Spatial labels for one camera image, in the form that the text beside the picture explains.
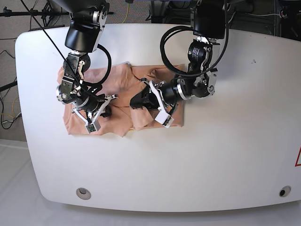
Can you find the peach pink T-shirt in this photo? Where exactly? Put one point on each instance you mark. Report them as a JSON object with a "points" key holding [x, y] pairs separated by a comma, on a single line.
{"points": [[123, 80]]}

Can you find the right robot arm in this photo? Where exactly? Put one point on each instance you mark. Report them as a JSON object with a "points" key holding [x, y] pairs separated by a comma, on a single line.
{"points": [[82, 39]]}

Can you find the table cable grommet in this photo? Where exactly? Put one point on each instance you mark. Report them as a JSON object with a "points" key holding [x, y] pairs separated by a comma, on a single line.
{"points": [[285, 191], [83, 193]]}

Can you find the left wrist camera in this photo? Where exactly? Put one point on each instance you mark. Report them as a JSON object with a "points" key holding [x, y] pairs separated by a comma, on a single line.
{"points": [[164, 119]]}

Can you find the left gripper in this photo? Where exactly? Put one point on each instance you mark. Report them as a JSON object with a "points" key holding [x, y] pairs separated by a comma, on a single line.
{"points": [[162, 97]]}

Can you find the black equipment frame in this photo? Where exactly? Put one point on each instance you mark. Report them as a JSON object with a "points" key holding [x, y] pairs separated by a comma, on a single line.
{"points": [[281, 18]]}

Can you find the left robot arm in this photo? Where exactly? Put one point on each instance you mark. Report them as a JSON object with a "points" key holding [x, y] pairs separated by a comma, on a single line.
{"points": [[209, 24]]}

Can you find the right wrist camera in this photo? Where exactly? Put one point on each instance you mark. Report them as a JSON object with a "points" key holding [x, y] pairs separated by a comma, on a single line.
{"points": [[92, 127]]}

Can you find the black tripod stand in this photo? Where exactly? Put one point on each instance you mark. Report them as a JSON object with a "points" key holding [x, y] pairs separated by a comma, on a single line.
{"points": [[48, 14]]}

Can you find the left table cable grommet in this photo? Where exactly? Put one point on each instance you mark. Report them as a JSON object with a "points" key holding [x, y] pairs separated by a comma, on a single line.
{"points": [[83, 193]]}

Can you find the red triangle warning sticker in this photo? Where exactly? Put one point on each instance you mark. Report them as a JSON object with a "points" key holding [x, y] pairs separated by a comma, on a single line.
{"points": [[298, 160]]}

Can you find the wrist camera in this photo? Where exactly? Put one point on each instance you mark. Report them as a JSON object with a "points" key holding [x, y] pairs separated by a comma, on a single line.
{"points": [[92, 127], [164, 119]]}

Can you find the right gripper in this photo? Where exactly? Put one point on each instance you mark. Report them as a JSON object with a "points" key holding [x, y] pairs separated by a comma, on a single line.
{"points": [[89, 109]]}

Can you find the right table cable grommet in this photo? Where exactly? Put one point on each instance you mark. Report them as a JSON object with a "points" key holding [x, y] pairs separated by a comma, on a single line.
{"points": [[285, 191]]}

